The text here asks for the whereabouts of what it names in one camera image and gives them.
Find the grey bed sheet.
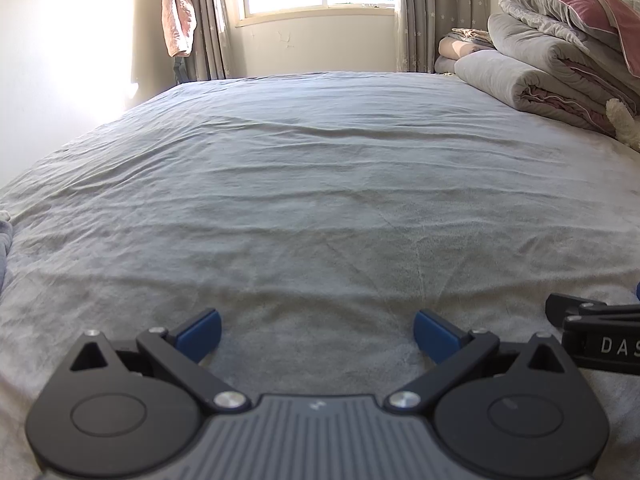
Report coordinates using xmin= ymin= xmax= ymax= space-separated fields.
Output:
xmin=1 ymin=73 xmax=639 ymax=479

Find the pink hanging cloth bag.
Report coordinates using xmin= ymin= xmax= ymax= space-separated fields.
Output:
xmin=162 ymin=0 xmax=198 ymax=58

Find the grey folded garment pile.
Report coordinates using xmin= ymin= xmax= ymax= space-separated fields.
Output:
xmin=0 ymin=210 xmax=13 ymax=289

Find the grey right window curtain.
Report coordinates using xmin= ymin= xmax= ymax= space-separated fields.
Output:
xmin=395 ymin=0 xmax=490 ymax=73

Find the upper folded grey quilt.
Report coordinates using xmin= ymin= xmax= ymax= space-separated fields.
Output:
xmin=488 ymin=13 xmax=639 ymax=115

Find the grey left window curtain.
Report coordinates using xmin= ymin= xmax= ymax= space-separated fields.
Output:
xmin=174 ymin=0 xmax=233 ymax=84

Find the lower folded grey quilt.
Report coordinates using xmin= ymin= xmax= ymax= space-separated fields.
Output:
xmin=454 ymin=50 xmax=615 ymax=138

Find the white plush toy dog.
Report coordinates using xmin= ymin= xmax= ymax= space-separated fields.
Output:
xmin=605 ymin=99 xmax=640 ymax=152

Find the grey window curtain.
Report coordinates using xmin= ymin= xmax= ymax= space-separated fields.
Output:
xmin=174 ymin=0 xmax=233 ymax=84
xmin=395 ymin=0 xmax=490 ymax=73

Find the folded grey quilt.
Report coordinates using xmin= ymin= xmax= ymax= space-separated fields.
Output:
xmin=488 ymin=13 xmax=639 ymax=115
xmin=454 ymin=50 xmax=615 ymax=138

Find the light grey patterned quilt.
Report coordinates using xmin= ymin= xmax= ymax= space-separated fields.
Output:
xmin=499 ymin=0 xmax=623 ymax=54

